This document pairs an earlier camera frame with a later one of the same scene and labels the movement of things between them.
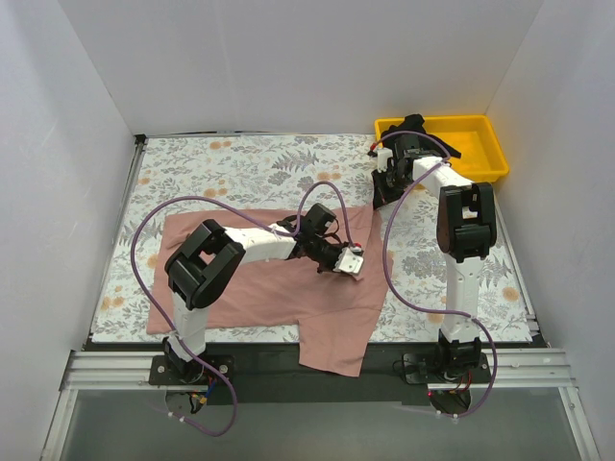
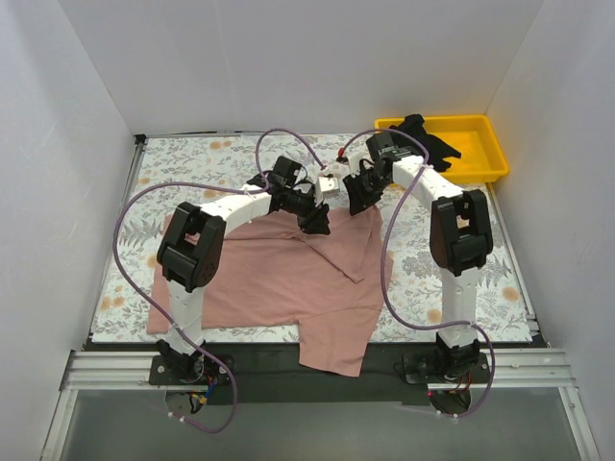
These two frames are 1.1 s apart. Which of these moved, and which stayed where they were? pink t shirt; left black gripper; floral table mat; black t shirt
Moved: left black gripper
Stayed: pink t shirt; floral table mat; black t shirt
